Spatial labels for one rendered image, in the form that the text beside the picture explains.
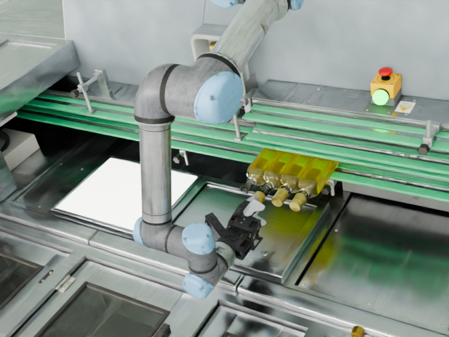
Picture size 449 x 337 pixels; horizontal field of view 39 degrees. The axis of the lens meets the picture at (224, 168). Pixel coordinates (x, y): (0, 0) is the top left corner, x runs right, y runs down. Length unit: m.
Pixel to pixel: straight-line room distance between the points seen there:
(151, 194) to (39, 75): 1.07
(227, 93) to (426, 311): 0.77
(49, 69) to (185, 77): 1.20
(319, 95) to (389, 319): 0.72
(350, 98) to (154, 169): 0.71
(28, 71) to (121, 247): 0.81
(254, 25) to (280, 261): 0.68
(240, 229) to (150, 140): 0.39
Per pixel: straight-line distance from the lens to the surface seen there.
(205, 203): 2.06
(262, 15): 1.54
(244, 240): 1.70
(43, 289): 2.00
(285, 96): 1.98
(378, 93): 1.85
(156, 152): 1.48
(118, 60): 2.47
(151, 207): 1.54
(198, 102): 1.34
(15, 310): 1.98
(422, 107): 1.87
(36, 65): 2.46
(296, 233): 1.88
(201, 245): 1.51
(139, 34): 2.33
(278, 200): 1.79
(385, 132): 1.81
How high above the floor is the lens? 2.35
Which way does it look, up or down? 41 degrees down
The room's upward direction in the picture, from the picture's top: 139 degrees counter-clockwise
